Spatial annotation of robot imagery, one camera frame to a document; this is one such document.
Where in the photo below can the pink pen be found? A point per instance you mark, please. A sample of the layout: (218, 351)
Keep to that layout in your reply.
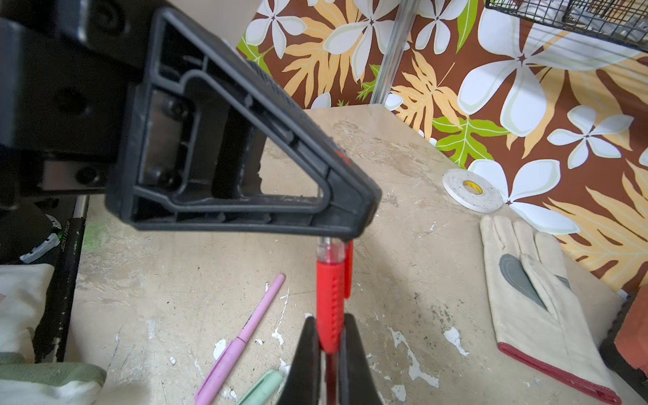
(226, 362)

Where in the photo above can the beige work glove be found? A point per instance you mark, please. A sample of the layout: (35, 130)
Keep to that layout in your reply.
(537, 318)

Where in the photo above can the white tape roll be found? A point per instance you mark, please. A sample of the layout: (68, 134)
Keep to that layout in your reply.
(472, 191)

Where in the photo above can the red plastic tool case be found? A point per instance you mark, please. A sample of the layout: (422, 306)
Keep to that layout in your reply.
(624, 350)

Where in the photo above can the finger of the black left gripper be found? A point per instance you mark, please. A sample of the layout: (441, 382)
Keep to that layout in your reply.
(193, 140)

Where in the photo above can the light green pen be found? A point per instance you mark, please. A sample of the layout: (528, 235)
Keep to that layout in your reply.
(263, 389)

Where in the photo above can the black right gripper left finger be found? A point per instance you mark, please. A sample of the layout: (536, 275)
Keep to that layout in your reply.
(302, 386)

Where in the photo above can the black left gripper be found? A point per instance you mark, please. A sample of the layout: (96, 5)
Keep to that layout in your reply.
(67, 68)

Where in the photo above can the aluminium frame post left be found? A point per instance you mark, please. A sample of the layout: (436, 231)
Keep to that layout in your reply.
(403, 23)

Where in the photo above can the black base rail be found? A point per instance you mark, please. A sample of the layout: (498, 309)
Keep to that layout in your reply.
(50, 340)

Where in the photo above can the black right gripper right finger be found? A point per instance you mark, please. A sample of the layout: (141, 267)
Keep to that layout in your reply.
(356, 385)

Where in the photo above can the black wire basket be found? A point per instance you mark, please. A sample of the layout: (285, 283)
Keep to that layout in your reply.
(620, 22)

